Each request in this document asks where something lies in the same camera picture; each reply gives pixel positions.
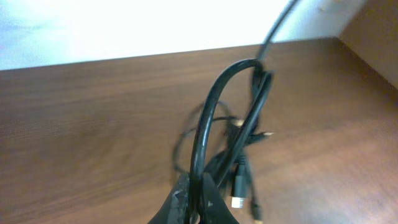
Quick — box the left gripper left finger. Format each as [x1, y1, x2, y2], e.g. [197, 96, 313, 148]
[149, 173, 190, 224]

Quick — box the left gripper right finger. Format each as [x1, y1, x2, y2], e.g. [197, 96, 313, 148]
[198, 173, 239, 224]

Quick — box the thick black usb cable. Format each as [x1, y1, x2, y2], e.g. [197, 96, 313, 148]
[188, 0, 301, 224]

